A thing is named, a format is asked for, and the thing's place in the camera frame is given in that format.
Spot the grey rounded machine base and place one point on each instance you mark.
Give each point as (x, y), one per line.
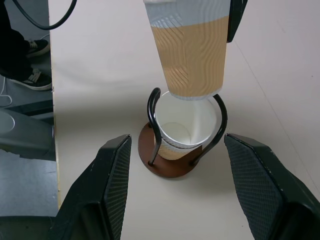
(27, 140)

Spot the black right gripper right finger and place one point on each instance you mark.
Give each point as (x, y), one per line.
(275, 200)

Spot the tan white ribbed paper cup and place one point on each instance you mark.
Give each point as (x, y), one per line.
(172, 153)
(180, 117)
(195, 55)

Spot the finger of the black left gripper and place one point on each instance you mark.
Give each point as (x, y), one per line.
(236, 20)

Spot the black white sneaker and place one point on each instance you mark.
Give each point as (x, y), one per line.
(38, 47)
(35, 81)

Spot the person black trouser leg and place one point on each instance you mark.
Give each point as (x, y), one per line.
(12, 45)

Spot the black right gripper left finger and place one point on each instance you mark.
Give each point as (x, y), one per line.
(100, 190)

